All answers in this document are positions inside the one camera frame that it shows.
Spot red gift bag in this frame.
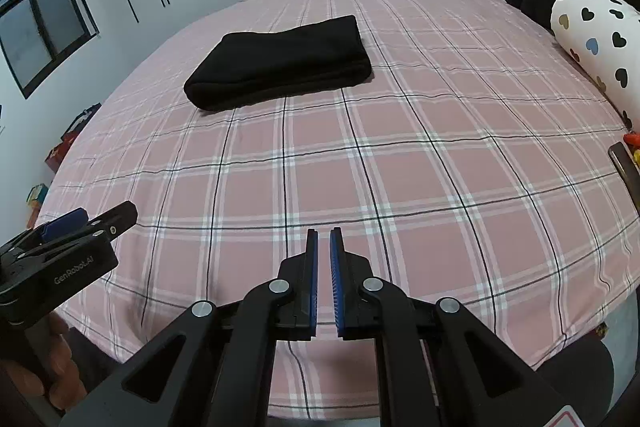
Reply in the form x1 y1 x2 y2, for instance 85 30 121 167
46 129 80 173

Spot black pants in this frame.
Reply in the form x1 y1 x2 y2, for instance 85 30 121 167
183 15 373 113

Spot heart print white pillow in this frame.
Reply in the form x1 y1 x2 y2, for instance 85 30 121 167
550 0 640 130

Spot left hand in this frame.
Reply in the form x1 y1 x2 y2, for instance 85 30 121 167
1 312 87 412

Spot pink plaid bed sheet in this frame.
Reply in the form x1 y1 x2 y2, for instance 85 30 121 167
40 0 639 418

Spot red toy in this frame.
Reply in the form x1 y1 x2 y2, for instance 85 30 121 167
623 132 640 167

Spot teal gift box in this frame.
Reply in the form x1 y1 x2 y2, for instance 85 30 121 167
26 183 49 210

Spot navy paper bag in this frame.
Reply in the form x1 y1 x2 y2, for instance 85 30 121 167
61 103 102 143

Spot black smartphone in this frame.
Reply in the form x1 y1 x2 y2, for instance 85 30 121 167
608 142 640 212

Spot dark window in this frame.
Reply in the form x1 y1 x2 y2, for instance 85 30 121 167
1 0 99 98

